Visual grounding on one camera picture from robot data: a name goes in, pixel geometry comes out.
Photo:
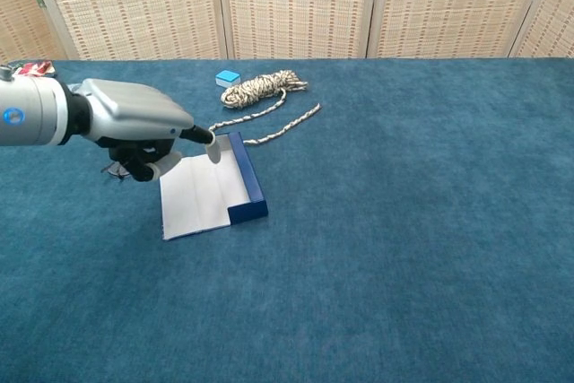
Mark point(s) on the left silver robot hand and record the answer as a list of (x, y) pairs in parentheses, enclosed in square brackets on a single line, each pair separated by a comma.
[(134, 109)]

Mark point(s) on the blue glasses case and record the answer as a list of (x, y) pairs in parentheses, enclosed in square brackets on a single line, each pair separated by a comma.
[(202, 194)]

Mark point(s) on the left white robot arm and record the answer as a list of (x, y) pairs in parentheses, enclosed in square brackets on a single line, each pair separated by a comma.
[(31, 109)]

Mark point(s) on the small light blue cube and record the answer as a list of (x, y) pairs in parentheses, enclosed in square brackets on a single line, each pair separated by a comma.
[(228, 78)]

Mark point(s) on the woven folding screen panel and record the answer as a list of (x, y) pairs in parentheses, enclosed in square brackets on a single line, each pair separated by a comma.
[(18, 20), (296, 6), (556, 20), (453, 6), (134, 6)]

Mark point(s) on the red snack pouch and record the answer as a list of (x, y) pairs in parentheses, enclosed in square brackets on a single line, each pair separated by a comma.
[(36, 69)]

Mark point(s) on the blue table cloth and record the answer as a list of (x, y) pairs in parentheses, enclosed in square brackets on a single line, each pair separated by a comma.
[(403, 221)]

